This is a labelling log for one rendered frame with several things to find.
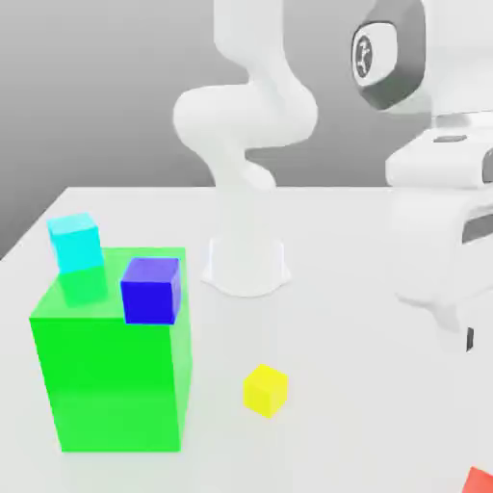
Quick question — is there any small cyan cube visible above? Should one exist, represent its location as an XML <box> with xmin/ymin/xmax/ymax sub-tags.
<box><xmin>45</xmin><ymin>211</ymin><xmax>106</xmax><ymax>275</ymax></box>

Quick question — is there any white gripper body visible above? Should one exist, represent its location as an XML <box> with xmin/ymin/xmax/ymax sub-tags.
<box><xmin>389</xmin><ymin>187</ymin><xmax>493</xmax><ymax>315</ymax></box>

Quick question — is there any large green box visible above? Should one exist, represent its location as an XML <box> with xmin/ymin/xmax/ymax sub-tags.
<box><xmin>28</xmin><ymin>246</ymin><xmax>193</xmax><ymax>454</ymax></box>

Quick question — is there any small blue cube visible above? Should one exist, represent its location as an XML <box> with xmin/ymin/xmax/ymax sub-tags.
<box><xmin>119</xmin><ymin>256</ymin><xmax>183</xmax><ymax>326</ymax></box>

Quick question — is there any small red cube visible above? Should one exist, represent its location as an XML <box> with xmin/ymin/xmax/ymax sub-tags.
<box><xmin>461</xmin><ymin>465</ymin><xmax>493</xmax><ymax>493</ymax></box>

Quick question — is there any small yellow cube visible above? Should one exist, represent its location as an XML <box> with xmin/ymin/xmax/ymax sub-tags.
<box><xmin>243</xmin><ymin>363</ymin><xmax>290</xmax><ymax>420</ymax></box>

